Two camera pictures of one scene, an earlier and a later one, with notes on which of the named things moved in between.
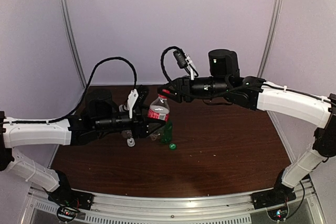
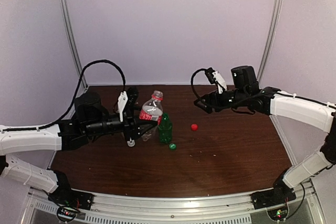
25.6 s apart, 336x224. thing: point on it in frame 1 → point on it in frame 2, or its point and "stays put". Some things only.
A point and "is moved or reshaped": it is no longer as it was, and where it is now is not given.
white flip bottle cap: [130, 142] stays put
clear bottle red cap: [159, 109] is moved or reshaped
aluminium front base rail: [309, 208] stays put
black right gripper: [182, 88] → [210, 98]
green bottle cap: [172, 146] stays put
